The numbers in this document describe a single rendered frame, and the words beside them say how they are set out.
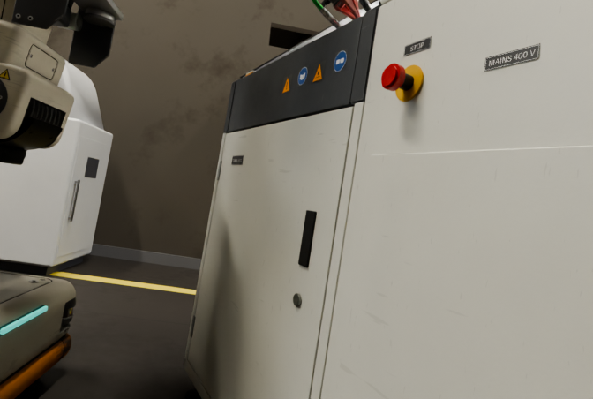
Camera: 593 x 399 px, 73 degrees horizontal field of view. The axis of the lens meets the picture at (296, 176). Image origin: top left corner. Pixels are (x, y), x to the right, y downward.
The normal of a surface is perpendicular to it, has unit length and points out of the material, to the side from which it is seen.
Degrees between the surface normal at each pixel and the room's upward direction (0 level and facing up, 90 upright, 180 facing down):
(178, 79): 90
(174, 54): 90
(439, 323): 90
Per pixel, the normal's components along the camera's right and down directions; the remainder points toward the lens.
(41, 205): 0.11, -0.05
